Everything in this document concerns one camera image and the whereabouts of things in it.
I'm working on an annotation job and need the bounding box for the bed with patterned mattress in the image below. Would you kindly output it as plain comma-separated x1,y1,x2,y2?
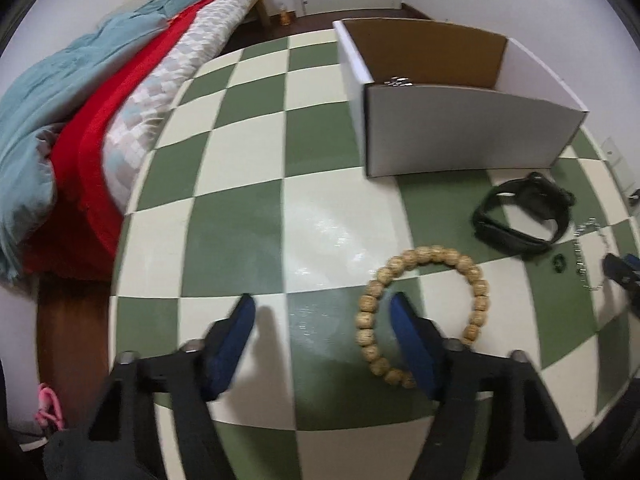
20,0,268,281

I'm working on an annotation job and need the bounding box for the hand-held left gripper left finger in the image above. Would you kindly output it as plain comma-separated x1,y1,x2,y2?
86,293,258,480

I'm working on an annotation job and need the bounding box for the bed with blankets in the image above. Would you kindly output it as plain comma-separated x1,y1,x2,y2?
0,0,273,288

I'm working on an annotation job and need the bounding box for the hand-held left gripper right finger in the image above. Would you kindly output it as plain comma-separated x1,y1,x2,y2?
389,292,585,480

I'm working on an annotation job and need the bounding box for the pink object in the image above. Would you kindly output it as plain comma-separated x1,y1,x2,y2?
38,383,66,431

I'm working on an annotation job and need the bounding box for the black wristwatch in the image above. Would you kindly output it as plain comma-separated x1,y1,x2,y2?
473,172,574,259

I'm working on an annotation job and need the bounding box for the wooden bead bracelet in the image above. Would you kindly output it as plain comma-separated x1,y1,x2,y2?
354,245,492,389

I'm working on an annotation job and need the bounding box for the white cardboard box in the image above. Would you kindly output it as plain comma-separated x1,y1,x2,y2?
333,18,590,178

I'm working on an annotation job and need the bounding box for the checkered table cover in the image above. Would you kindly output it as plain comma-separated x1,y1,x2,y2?
107,27,640,480

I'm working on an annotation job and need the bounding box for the red blanket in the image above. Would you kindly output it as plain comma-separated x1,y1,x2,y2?
20,0,241,276

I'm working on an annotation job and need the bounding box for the wall socket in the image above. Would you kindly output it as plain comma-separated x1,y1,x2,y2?
600,136,626,167

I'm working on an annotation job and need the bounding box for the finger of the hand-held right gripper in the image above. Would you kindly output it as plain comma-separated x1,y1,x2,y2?
602,253,640,318

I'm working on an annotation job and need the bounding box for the silver chain bracelet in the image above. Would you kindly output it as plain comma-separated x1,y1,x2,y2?
571,218,612,291

